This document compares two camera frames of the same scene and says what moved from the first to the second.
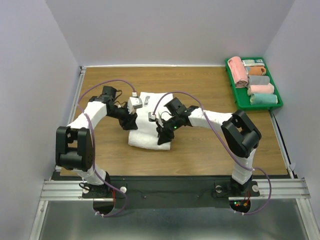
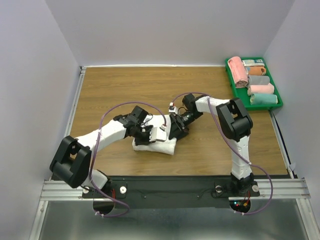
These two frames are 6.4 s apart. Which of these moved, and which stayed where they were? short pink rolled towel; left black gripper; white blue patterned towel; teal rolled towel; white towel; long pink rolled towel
Moved: white towel; left black gripper
Stayed: white blue patterned towel; long pink rolled towel; teal rolled towel; short pink rolled towel
